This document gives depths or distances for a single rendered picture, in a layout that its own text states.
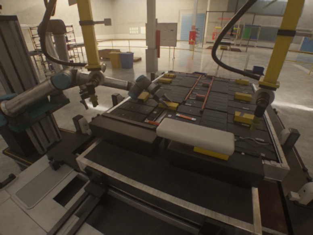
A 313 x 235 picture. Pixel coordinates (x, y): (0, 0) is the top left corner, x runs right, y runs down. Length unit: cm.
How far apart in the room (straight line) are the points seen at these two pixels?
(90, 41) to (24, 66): 128
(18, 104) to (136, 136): 99
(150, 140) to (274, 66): 63
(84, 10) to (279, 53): 82
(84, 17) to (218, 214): 99
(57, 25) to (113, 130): 127
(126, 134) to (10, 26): 156
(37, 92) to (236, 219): 141
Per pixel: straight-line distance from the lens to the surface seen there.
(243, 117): 120
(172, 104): 125
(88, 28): 80
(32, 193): 109
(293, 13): 73
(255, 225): 73
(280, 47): 73
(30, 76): 197
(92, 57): 80
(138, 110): 120
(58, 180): 106
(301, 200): 103
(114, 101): 155
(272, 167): 99
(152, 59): 620
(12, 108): 148
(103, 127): 88
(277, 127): 161
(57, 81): 125
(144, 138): 75
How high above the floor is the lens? 158
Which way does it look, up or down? 32 degrees down
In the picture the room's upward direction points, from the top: straight up
